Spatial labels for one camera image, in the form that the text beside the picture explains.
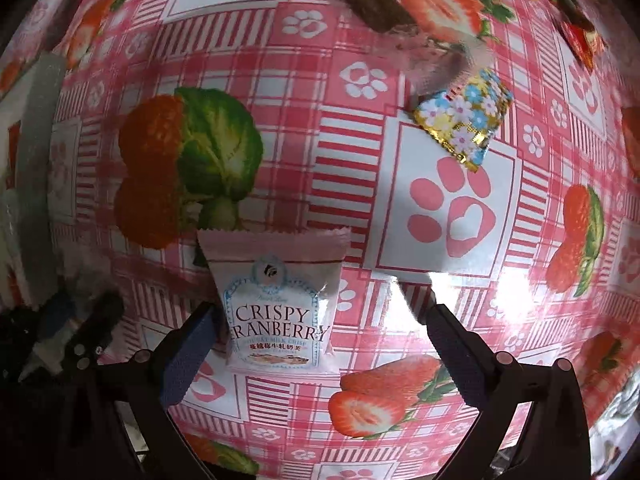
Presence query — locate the strawberry print tablecloth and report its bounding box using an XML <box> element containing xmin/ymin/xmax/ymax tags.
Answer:
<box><xmin>0</xmin><ymin>0</ymin><xmax>640</xmax><ymax>480</ymax></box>

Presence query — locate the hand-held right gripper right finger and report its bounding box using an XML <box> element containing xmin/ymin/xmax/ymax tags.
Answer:
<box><xmin>422</xmin><ymin>302</ymin><xmax>593</xmax><ymax>480</ymax></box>

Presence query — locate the floral gold snack packet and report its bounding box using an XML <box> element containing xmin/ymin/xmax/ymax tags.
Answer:
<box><xmin>411</xmin><ymin>67</ymin><xmax>516</xmax><ymax>167</ymax></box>

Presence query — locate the large red snack packet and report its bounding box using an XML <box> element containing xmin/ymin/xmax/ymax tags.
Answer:
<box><xmin>557</xmin><ymin>17</ymin><xmax>606</xmax><ymax>72</ymax></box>

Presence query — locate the pink white snack packet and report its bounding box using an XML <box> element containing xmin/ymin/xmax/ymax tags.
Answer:
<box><xmin>196</xmin><ymin>227</ymin><xmax>351</xmax><ymax>373</ymax></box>

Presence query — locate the silver foil bag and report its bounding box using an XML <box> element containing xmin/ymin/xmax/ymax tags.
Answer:
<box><xmin>587</xmin><ymin>385</ymin><xmax>640</xmax><ymax>471</ymax></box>

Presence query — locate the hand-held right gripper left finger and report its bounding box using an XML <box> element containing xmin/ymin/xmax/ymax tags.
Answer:
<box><xmin>65</xmin><ymin>301</ymin><xmax>217</xmax><ymax>480</ymax></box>

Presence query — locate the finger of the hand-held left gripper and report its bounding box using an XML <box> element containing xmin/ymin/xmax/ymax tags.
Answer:
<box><xmin>62</xmin><ymin>291</ymin><xmax>124</xmax><ymax>369</ymax></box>
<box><xmin>35</xmin><ymin>290</ymin><xmax>78</xmax><ymax>347</ymax></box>

